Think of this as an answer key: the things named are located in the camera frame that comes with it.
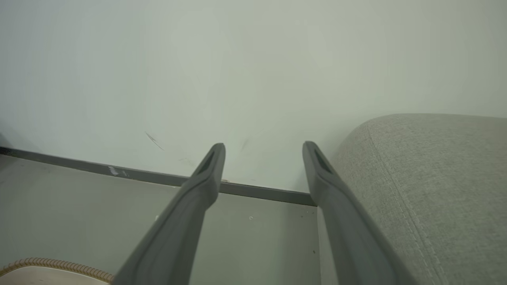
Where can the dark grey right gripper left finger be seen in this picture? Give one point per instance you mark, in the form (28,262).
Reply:
(174,233)

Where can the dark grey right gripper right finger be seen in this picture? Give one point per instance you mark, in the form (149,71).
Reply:
(344,225)

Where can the grey fabric sofa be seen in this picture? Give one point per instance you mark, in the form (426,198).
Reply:
(427,190)

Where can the cream perforated laundry basket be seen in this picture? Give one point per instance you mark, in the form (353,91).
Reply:
(51,271)

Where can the black wall baseboard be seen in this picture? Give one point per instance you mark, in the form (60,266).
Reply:
(79,165)

